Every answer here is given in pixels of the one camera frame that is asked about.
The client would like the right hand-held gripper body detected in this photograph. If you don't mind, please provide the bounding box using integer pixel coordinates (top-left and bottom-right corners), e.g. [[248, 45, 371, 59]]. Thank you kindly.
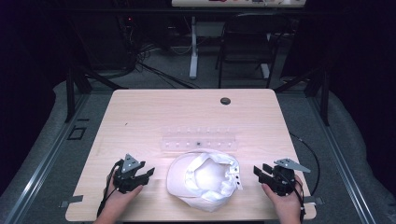
[[266, 158, 312, 197]]

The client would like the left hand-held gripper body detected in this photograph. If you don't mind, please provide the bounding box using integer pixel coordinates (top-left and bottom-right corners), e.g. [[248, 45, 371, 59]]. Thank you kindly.
[[112, 153, 149, 194]]

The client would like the white cap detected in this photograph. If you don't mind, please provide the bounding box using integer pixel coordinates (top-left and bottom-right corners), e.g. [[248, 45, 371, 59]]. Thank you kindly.
[[165, 148, 244, 213]]

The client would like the person's left hand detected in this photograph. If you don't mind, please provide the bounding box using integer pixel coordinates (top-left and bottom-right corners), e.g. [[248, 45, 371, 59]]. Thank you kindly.
[[104, 174, 145, 219]]

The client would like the person's right hand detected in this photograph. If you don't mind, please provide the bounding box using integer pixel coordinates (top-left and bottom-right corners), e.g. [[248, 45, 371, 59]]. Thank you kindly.
[[261, 174, 304, 219]]

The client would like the grey tape strip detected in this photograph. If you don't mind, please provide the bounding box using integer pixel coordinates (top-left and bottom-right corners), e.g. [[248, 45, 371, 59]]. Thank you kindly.
[[59, 194, 84, 209], [303, 195, 325, 206]]

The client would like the clear acrylic rack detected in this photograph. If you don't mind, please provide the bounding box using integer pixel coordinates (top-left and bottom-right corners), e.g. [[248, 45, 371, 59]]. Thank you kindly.
[[161, 125, 238, 154]]

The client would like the black metal stand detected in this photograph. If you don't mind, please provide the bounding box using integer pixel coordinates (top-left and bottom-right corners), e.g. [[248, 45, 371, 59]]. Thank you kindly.
[[274, 64, 331, 127], [64, 63, 129, 123]]

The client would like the black chair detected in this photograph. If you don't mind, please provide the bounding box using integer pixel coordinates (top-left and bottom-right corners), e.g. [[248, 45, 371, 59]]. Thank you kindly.
[[214, 12, 292, 90]]

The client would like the white desk leg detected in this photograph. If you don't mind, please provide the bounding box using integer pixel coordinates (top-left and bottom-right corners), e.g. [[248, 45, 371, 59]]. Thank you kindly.
[[189, 16, 200, 80]]

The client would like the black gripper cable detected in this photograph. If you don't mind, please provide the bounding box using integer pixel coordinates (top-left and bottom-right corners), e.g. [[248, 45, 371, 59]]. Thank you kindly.
[[96, 160, 124, 218], [289, 133, 321, 197]]

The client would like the aluminium rail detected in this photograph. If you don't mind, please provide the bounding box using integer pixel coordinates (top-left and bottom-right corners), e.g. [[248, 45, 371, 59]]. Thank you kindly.
[[306, 92, 377, 224], [3, 92, 92, 224]]

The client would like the bundle of black floor cables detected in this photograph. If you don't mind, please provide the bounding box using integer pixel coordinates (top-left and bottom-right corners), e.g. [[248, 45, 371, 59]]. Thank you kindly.
[[118, 15, 200, 90]]

